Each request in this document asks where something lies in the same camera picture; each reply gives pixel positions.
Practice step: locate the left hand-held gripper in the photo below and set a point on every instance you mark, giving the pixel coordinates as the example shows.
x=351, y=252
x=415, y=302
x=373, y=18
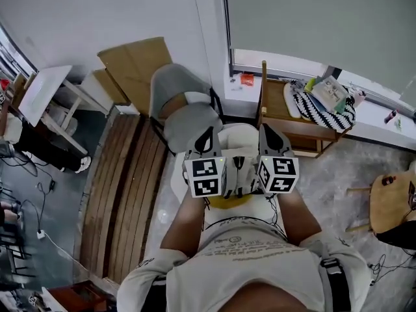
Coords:
x=204, y=187

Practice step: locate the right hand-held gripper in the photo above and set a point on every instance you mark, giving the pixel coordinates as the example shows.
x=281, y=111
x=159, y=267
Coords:
x=281, y=184

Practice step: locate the white backpack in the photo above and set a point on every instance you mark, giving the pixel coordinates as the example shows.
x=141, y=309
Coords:
x=240, y=180

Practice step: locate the person's right forearm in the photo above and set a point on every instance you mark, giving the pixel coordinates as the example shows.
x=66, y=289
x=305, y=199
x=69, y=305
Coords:
x=299, y=219

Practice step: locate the person's left forearm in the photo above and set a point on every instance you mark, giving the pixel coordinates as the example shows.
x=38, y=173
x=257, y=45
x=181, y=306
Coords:
x=182, y=226

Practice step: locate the black white zigzag bag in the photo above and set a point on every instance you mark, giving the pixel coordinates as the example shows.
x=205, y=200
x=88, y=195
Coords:
x=312, y=112

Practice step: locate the wooden shelf rack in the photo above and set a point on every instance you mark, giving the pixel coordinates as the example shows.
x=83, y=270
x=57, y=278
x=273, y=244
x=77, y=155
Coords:
x=276, y=106

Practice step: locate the wooden slat platform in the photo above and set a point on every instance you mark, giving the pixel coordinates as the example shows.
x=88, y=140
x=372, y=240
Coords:
x=123, y=190

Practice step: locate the person's white t-shirt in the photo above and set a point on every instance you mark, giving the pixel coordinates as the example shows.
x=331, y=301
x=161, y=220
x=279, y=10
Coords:
x=243, y=271

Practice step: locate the pale book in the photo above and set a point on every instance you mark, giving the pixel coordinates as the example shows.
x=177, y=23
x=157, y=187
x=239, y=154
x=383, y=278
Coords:
x=328, y=91

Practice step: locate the dark soda bottle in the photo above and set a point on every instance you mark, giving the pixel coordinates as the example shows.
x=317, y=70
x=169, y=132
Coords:
x=388, y=180
x=390, y=116

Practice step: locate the grey chair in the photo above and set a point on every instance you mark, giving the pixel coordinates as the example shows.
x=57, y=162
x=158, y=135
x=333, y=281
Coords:
x=175, y=83

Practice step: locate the orange packet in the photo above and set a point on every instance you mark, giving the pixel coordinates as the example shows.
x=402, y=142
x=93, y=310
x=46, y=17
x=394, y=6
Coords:
x=247, y=79

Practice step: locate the round wooden side table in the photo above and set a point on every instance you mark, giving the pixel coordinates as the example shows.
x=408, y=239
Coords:
x=390, y=203

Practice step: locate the pink cup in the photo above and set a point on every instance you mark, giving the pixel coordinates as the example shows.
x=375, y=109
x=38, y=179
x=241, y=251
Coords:
x=359, y=99

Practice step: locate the small cardboard box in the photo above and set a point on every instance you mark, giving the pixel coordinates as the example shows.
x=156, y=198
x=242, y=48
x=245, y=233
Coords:
x=109, y=86

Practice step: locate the large flat cardboard box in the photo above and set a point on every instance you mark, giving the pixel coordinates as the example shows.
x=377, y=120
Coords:
x=136, y=63

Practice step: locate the clear water jug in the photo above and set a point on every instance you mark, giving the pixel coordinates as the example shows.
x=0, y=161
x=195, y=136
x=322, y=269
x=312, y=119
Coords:
x=66, y=125

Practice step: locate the black power adapter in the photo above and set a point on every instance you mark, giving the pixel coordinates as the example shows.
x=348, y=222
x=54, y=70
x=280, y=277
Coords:
x=52, y=184

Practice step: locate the grey roller blind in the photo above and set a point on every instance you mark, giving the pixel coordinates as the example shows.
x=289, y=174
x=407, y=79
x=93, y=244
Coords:
x=308, y=18

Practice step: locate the white power strip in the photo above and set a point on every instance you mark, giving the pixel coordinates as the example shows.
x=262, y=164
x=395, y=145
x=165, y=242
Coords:
x=41, y=234

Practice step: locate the red stool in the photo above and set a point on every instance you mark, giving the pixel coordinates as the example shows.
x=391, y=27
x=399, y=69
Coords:
x=74, y=297

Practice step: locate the white table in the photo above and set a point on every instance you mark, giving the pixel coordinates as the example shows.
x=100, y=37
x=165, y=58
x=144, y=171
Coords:
x=42, y=89

